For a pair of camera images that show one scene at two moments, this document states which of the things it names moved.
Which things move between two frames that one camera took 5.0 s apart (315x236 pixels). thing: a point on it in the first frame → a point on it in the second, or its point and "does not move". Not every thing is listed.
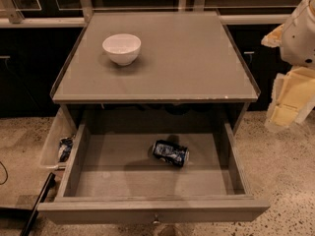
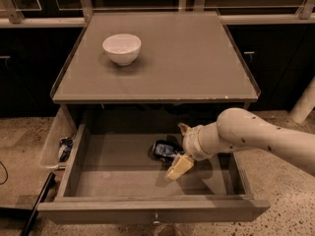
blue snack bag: x=65 y=146 does not move
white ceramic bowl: x=122 y=48 does not move
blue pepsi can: x=168 y=151 does not move
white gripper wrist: x=299 y=36 → x=191 y=145
